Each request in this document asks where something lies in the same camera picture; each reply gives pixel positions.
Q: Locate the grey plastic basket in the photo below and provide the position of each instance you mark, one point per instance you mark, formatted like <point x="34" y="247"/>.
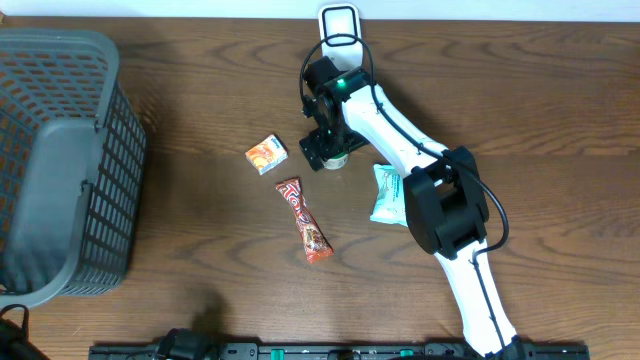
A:
<point x="72" y="163"/>

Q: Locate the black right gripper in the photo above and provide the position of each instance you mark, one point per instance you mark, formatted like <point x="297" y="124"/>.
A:
<point x="322" y="148"/>

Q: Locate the mint tissue wipes pack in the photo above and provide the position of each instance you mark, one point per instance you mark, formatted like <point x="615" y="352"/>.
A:
<point x="389" y="207"/>

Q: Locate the green lid jar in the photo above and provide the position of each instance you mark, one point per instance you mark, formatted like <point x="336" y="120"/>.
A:
<point x="336" y="163"/>

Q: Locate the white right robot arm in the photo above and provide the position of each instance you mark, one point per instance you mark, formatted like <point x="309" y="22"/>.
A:
<point x="445" y="200"/>

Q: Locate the orange Kleenex tissue pack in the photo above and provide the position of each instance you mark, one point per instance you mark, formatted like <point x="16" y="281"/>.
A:
<point x="267" y="154"/>

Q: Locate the red Top chocolate bar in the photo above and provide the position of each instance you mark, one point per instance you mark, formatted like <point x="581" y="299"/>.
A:
<point x="315" y="243"/>

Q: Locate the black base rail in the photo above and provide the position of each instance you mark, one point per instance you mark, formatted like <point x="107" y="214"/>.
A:
<point x="182" y="344"/>

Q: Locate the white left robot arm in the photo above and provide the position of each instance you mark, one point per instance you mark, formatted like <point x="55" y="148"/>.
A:
<point x="15" y="343"/>

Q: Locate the white barcode scanner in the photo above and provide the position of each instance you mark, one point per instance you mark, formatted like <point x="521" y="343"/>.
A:
<point x="345" y="52"/>

